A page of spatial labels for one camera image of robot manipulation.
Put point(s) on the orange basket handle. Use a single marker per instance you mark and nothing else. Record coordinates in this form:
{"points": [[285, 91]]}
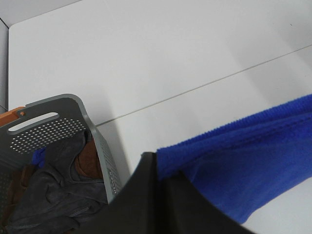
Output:
{"points": [[11, 116]]}

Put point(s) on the grey perforated plastic basket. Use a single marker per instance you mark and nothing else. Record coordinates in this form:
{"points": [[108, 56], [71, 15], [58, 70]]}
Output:
{"points": [[46, 121]]}

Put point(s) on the grey microfibre towel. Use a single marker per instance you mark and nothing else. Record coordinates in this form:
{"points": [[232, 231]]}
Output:
{"points": [[57, 199]]}

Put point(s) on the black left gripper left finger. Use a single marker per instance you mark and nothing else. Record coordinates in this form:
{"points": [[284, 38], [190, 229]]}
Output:
{"points": [[133, 210]]}

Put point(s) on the brown microfibre towel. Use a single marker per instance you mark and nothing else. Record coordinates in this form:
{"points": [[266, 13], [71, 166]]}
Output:
{"points": [[86, 164]]}

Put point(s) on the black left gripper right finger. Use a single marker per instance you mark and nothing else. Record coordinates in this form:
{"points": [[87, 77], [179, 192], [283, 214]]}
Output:
{"points": [[188, 212]]}

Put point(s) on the blue microfibre towel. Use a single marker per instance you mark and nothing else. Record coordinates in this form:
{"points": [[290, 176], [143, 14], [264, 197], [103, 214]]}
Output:
{"points": [[245, 164]]}

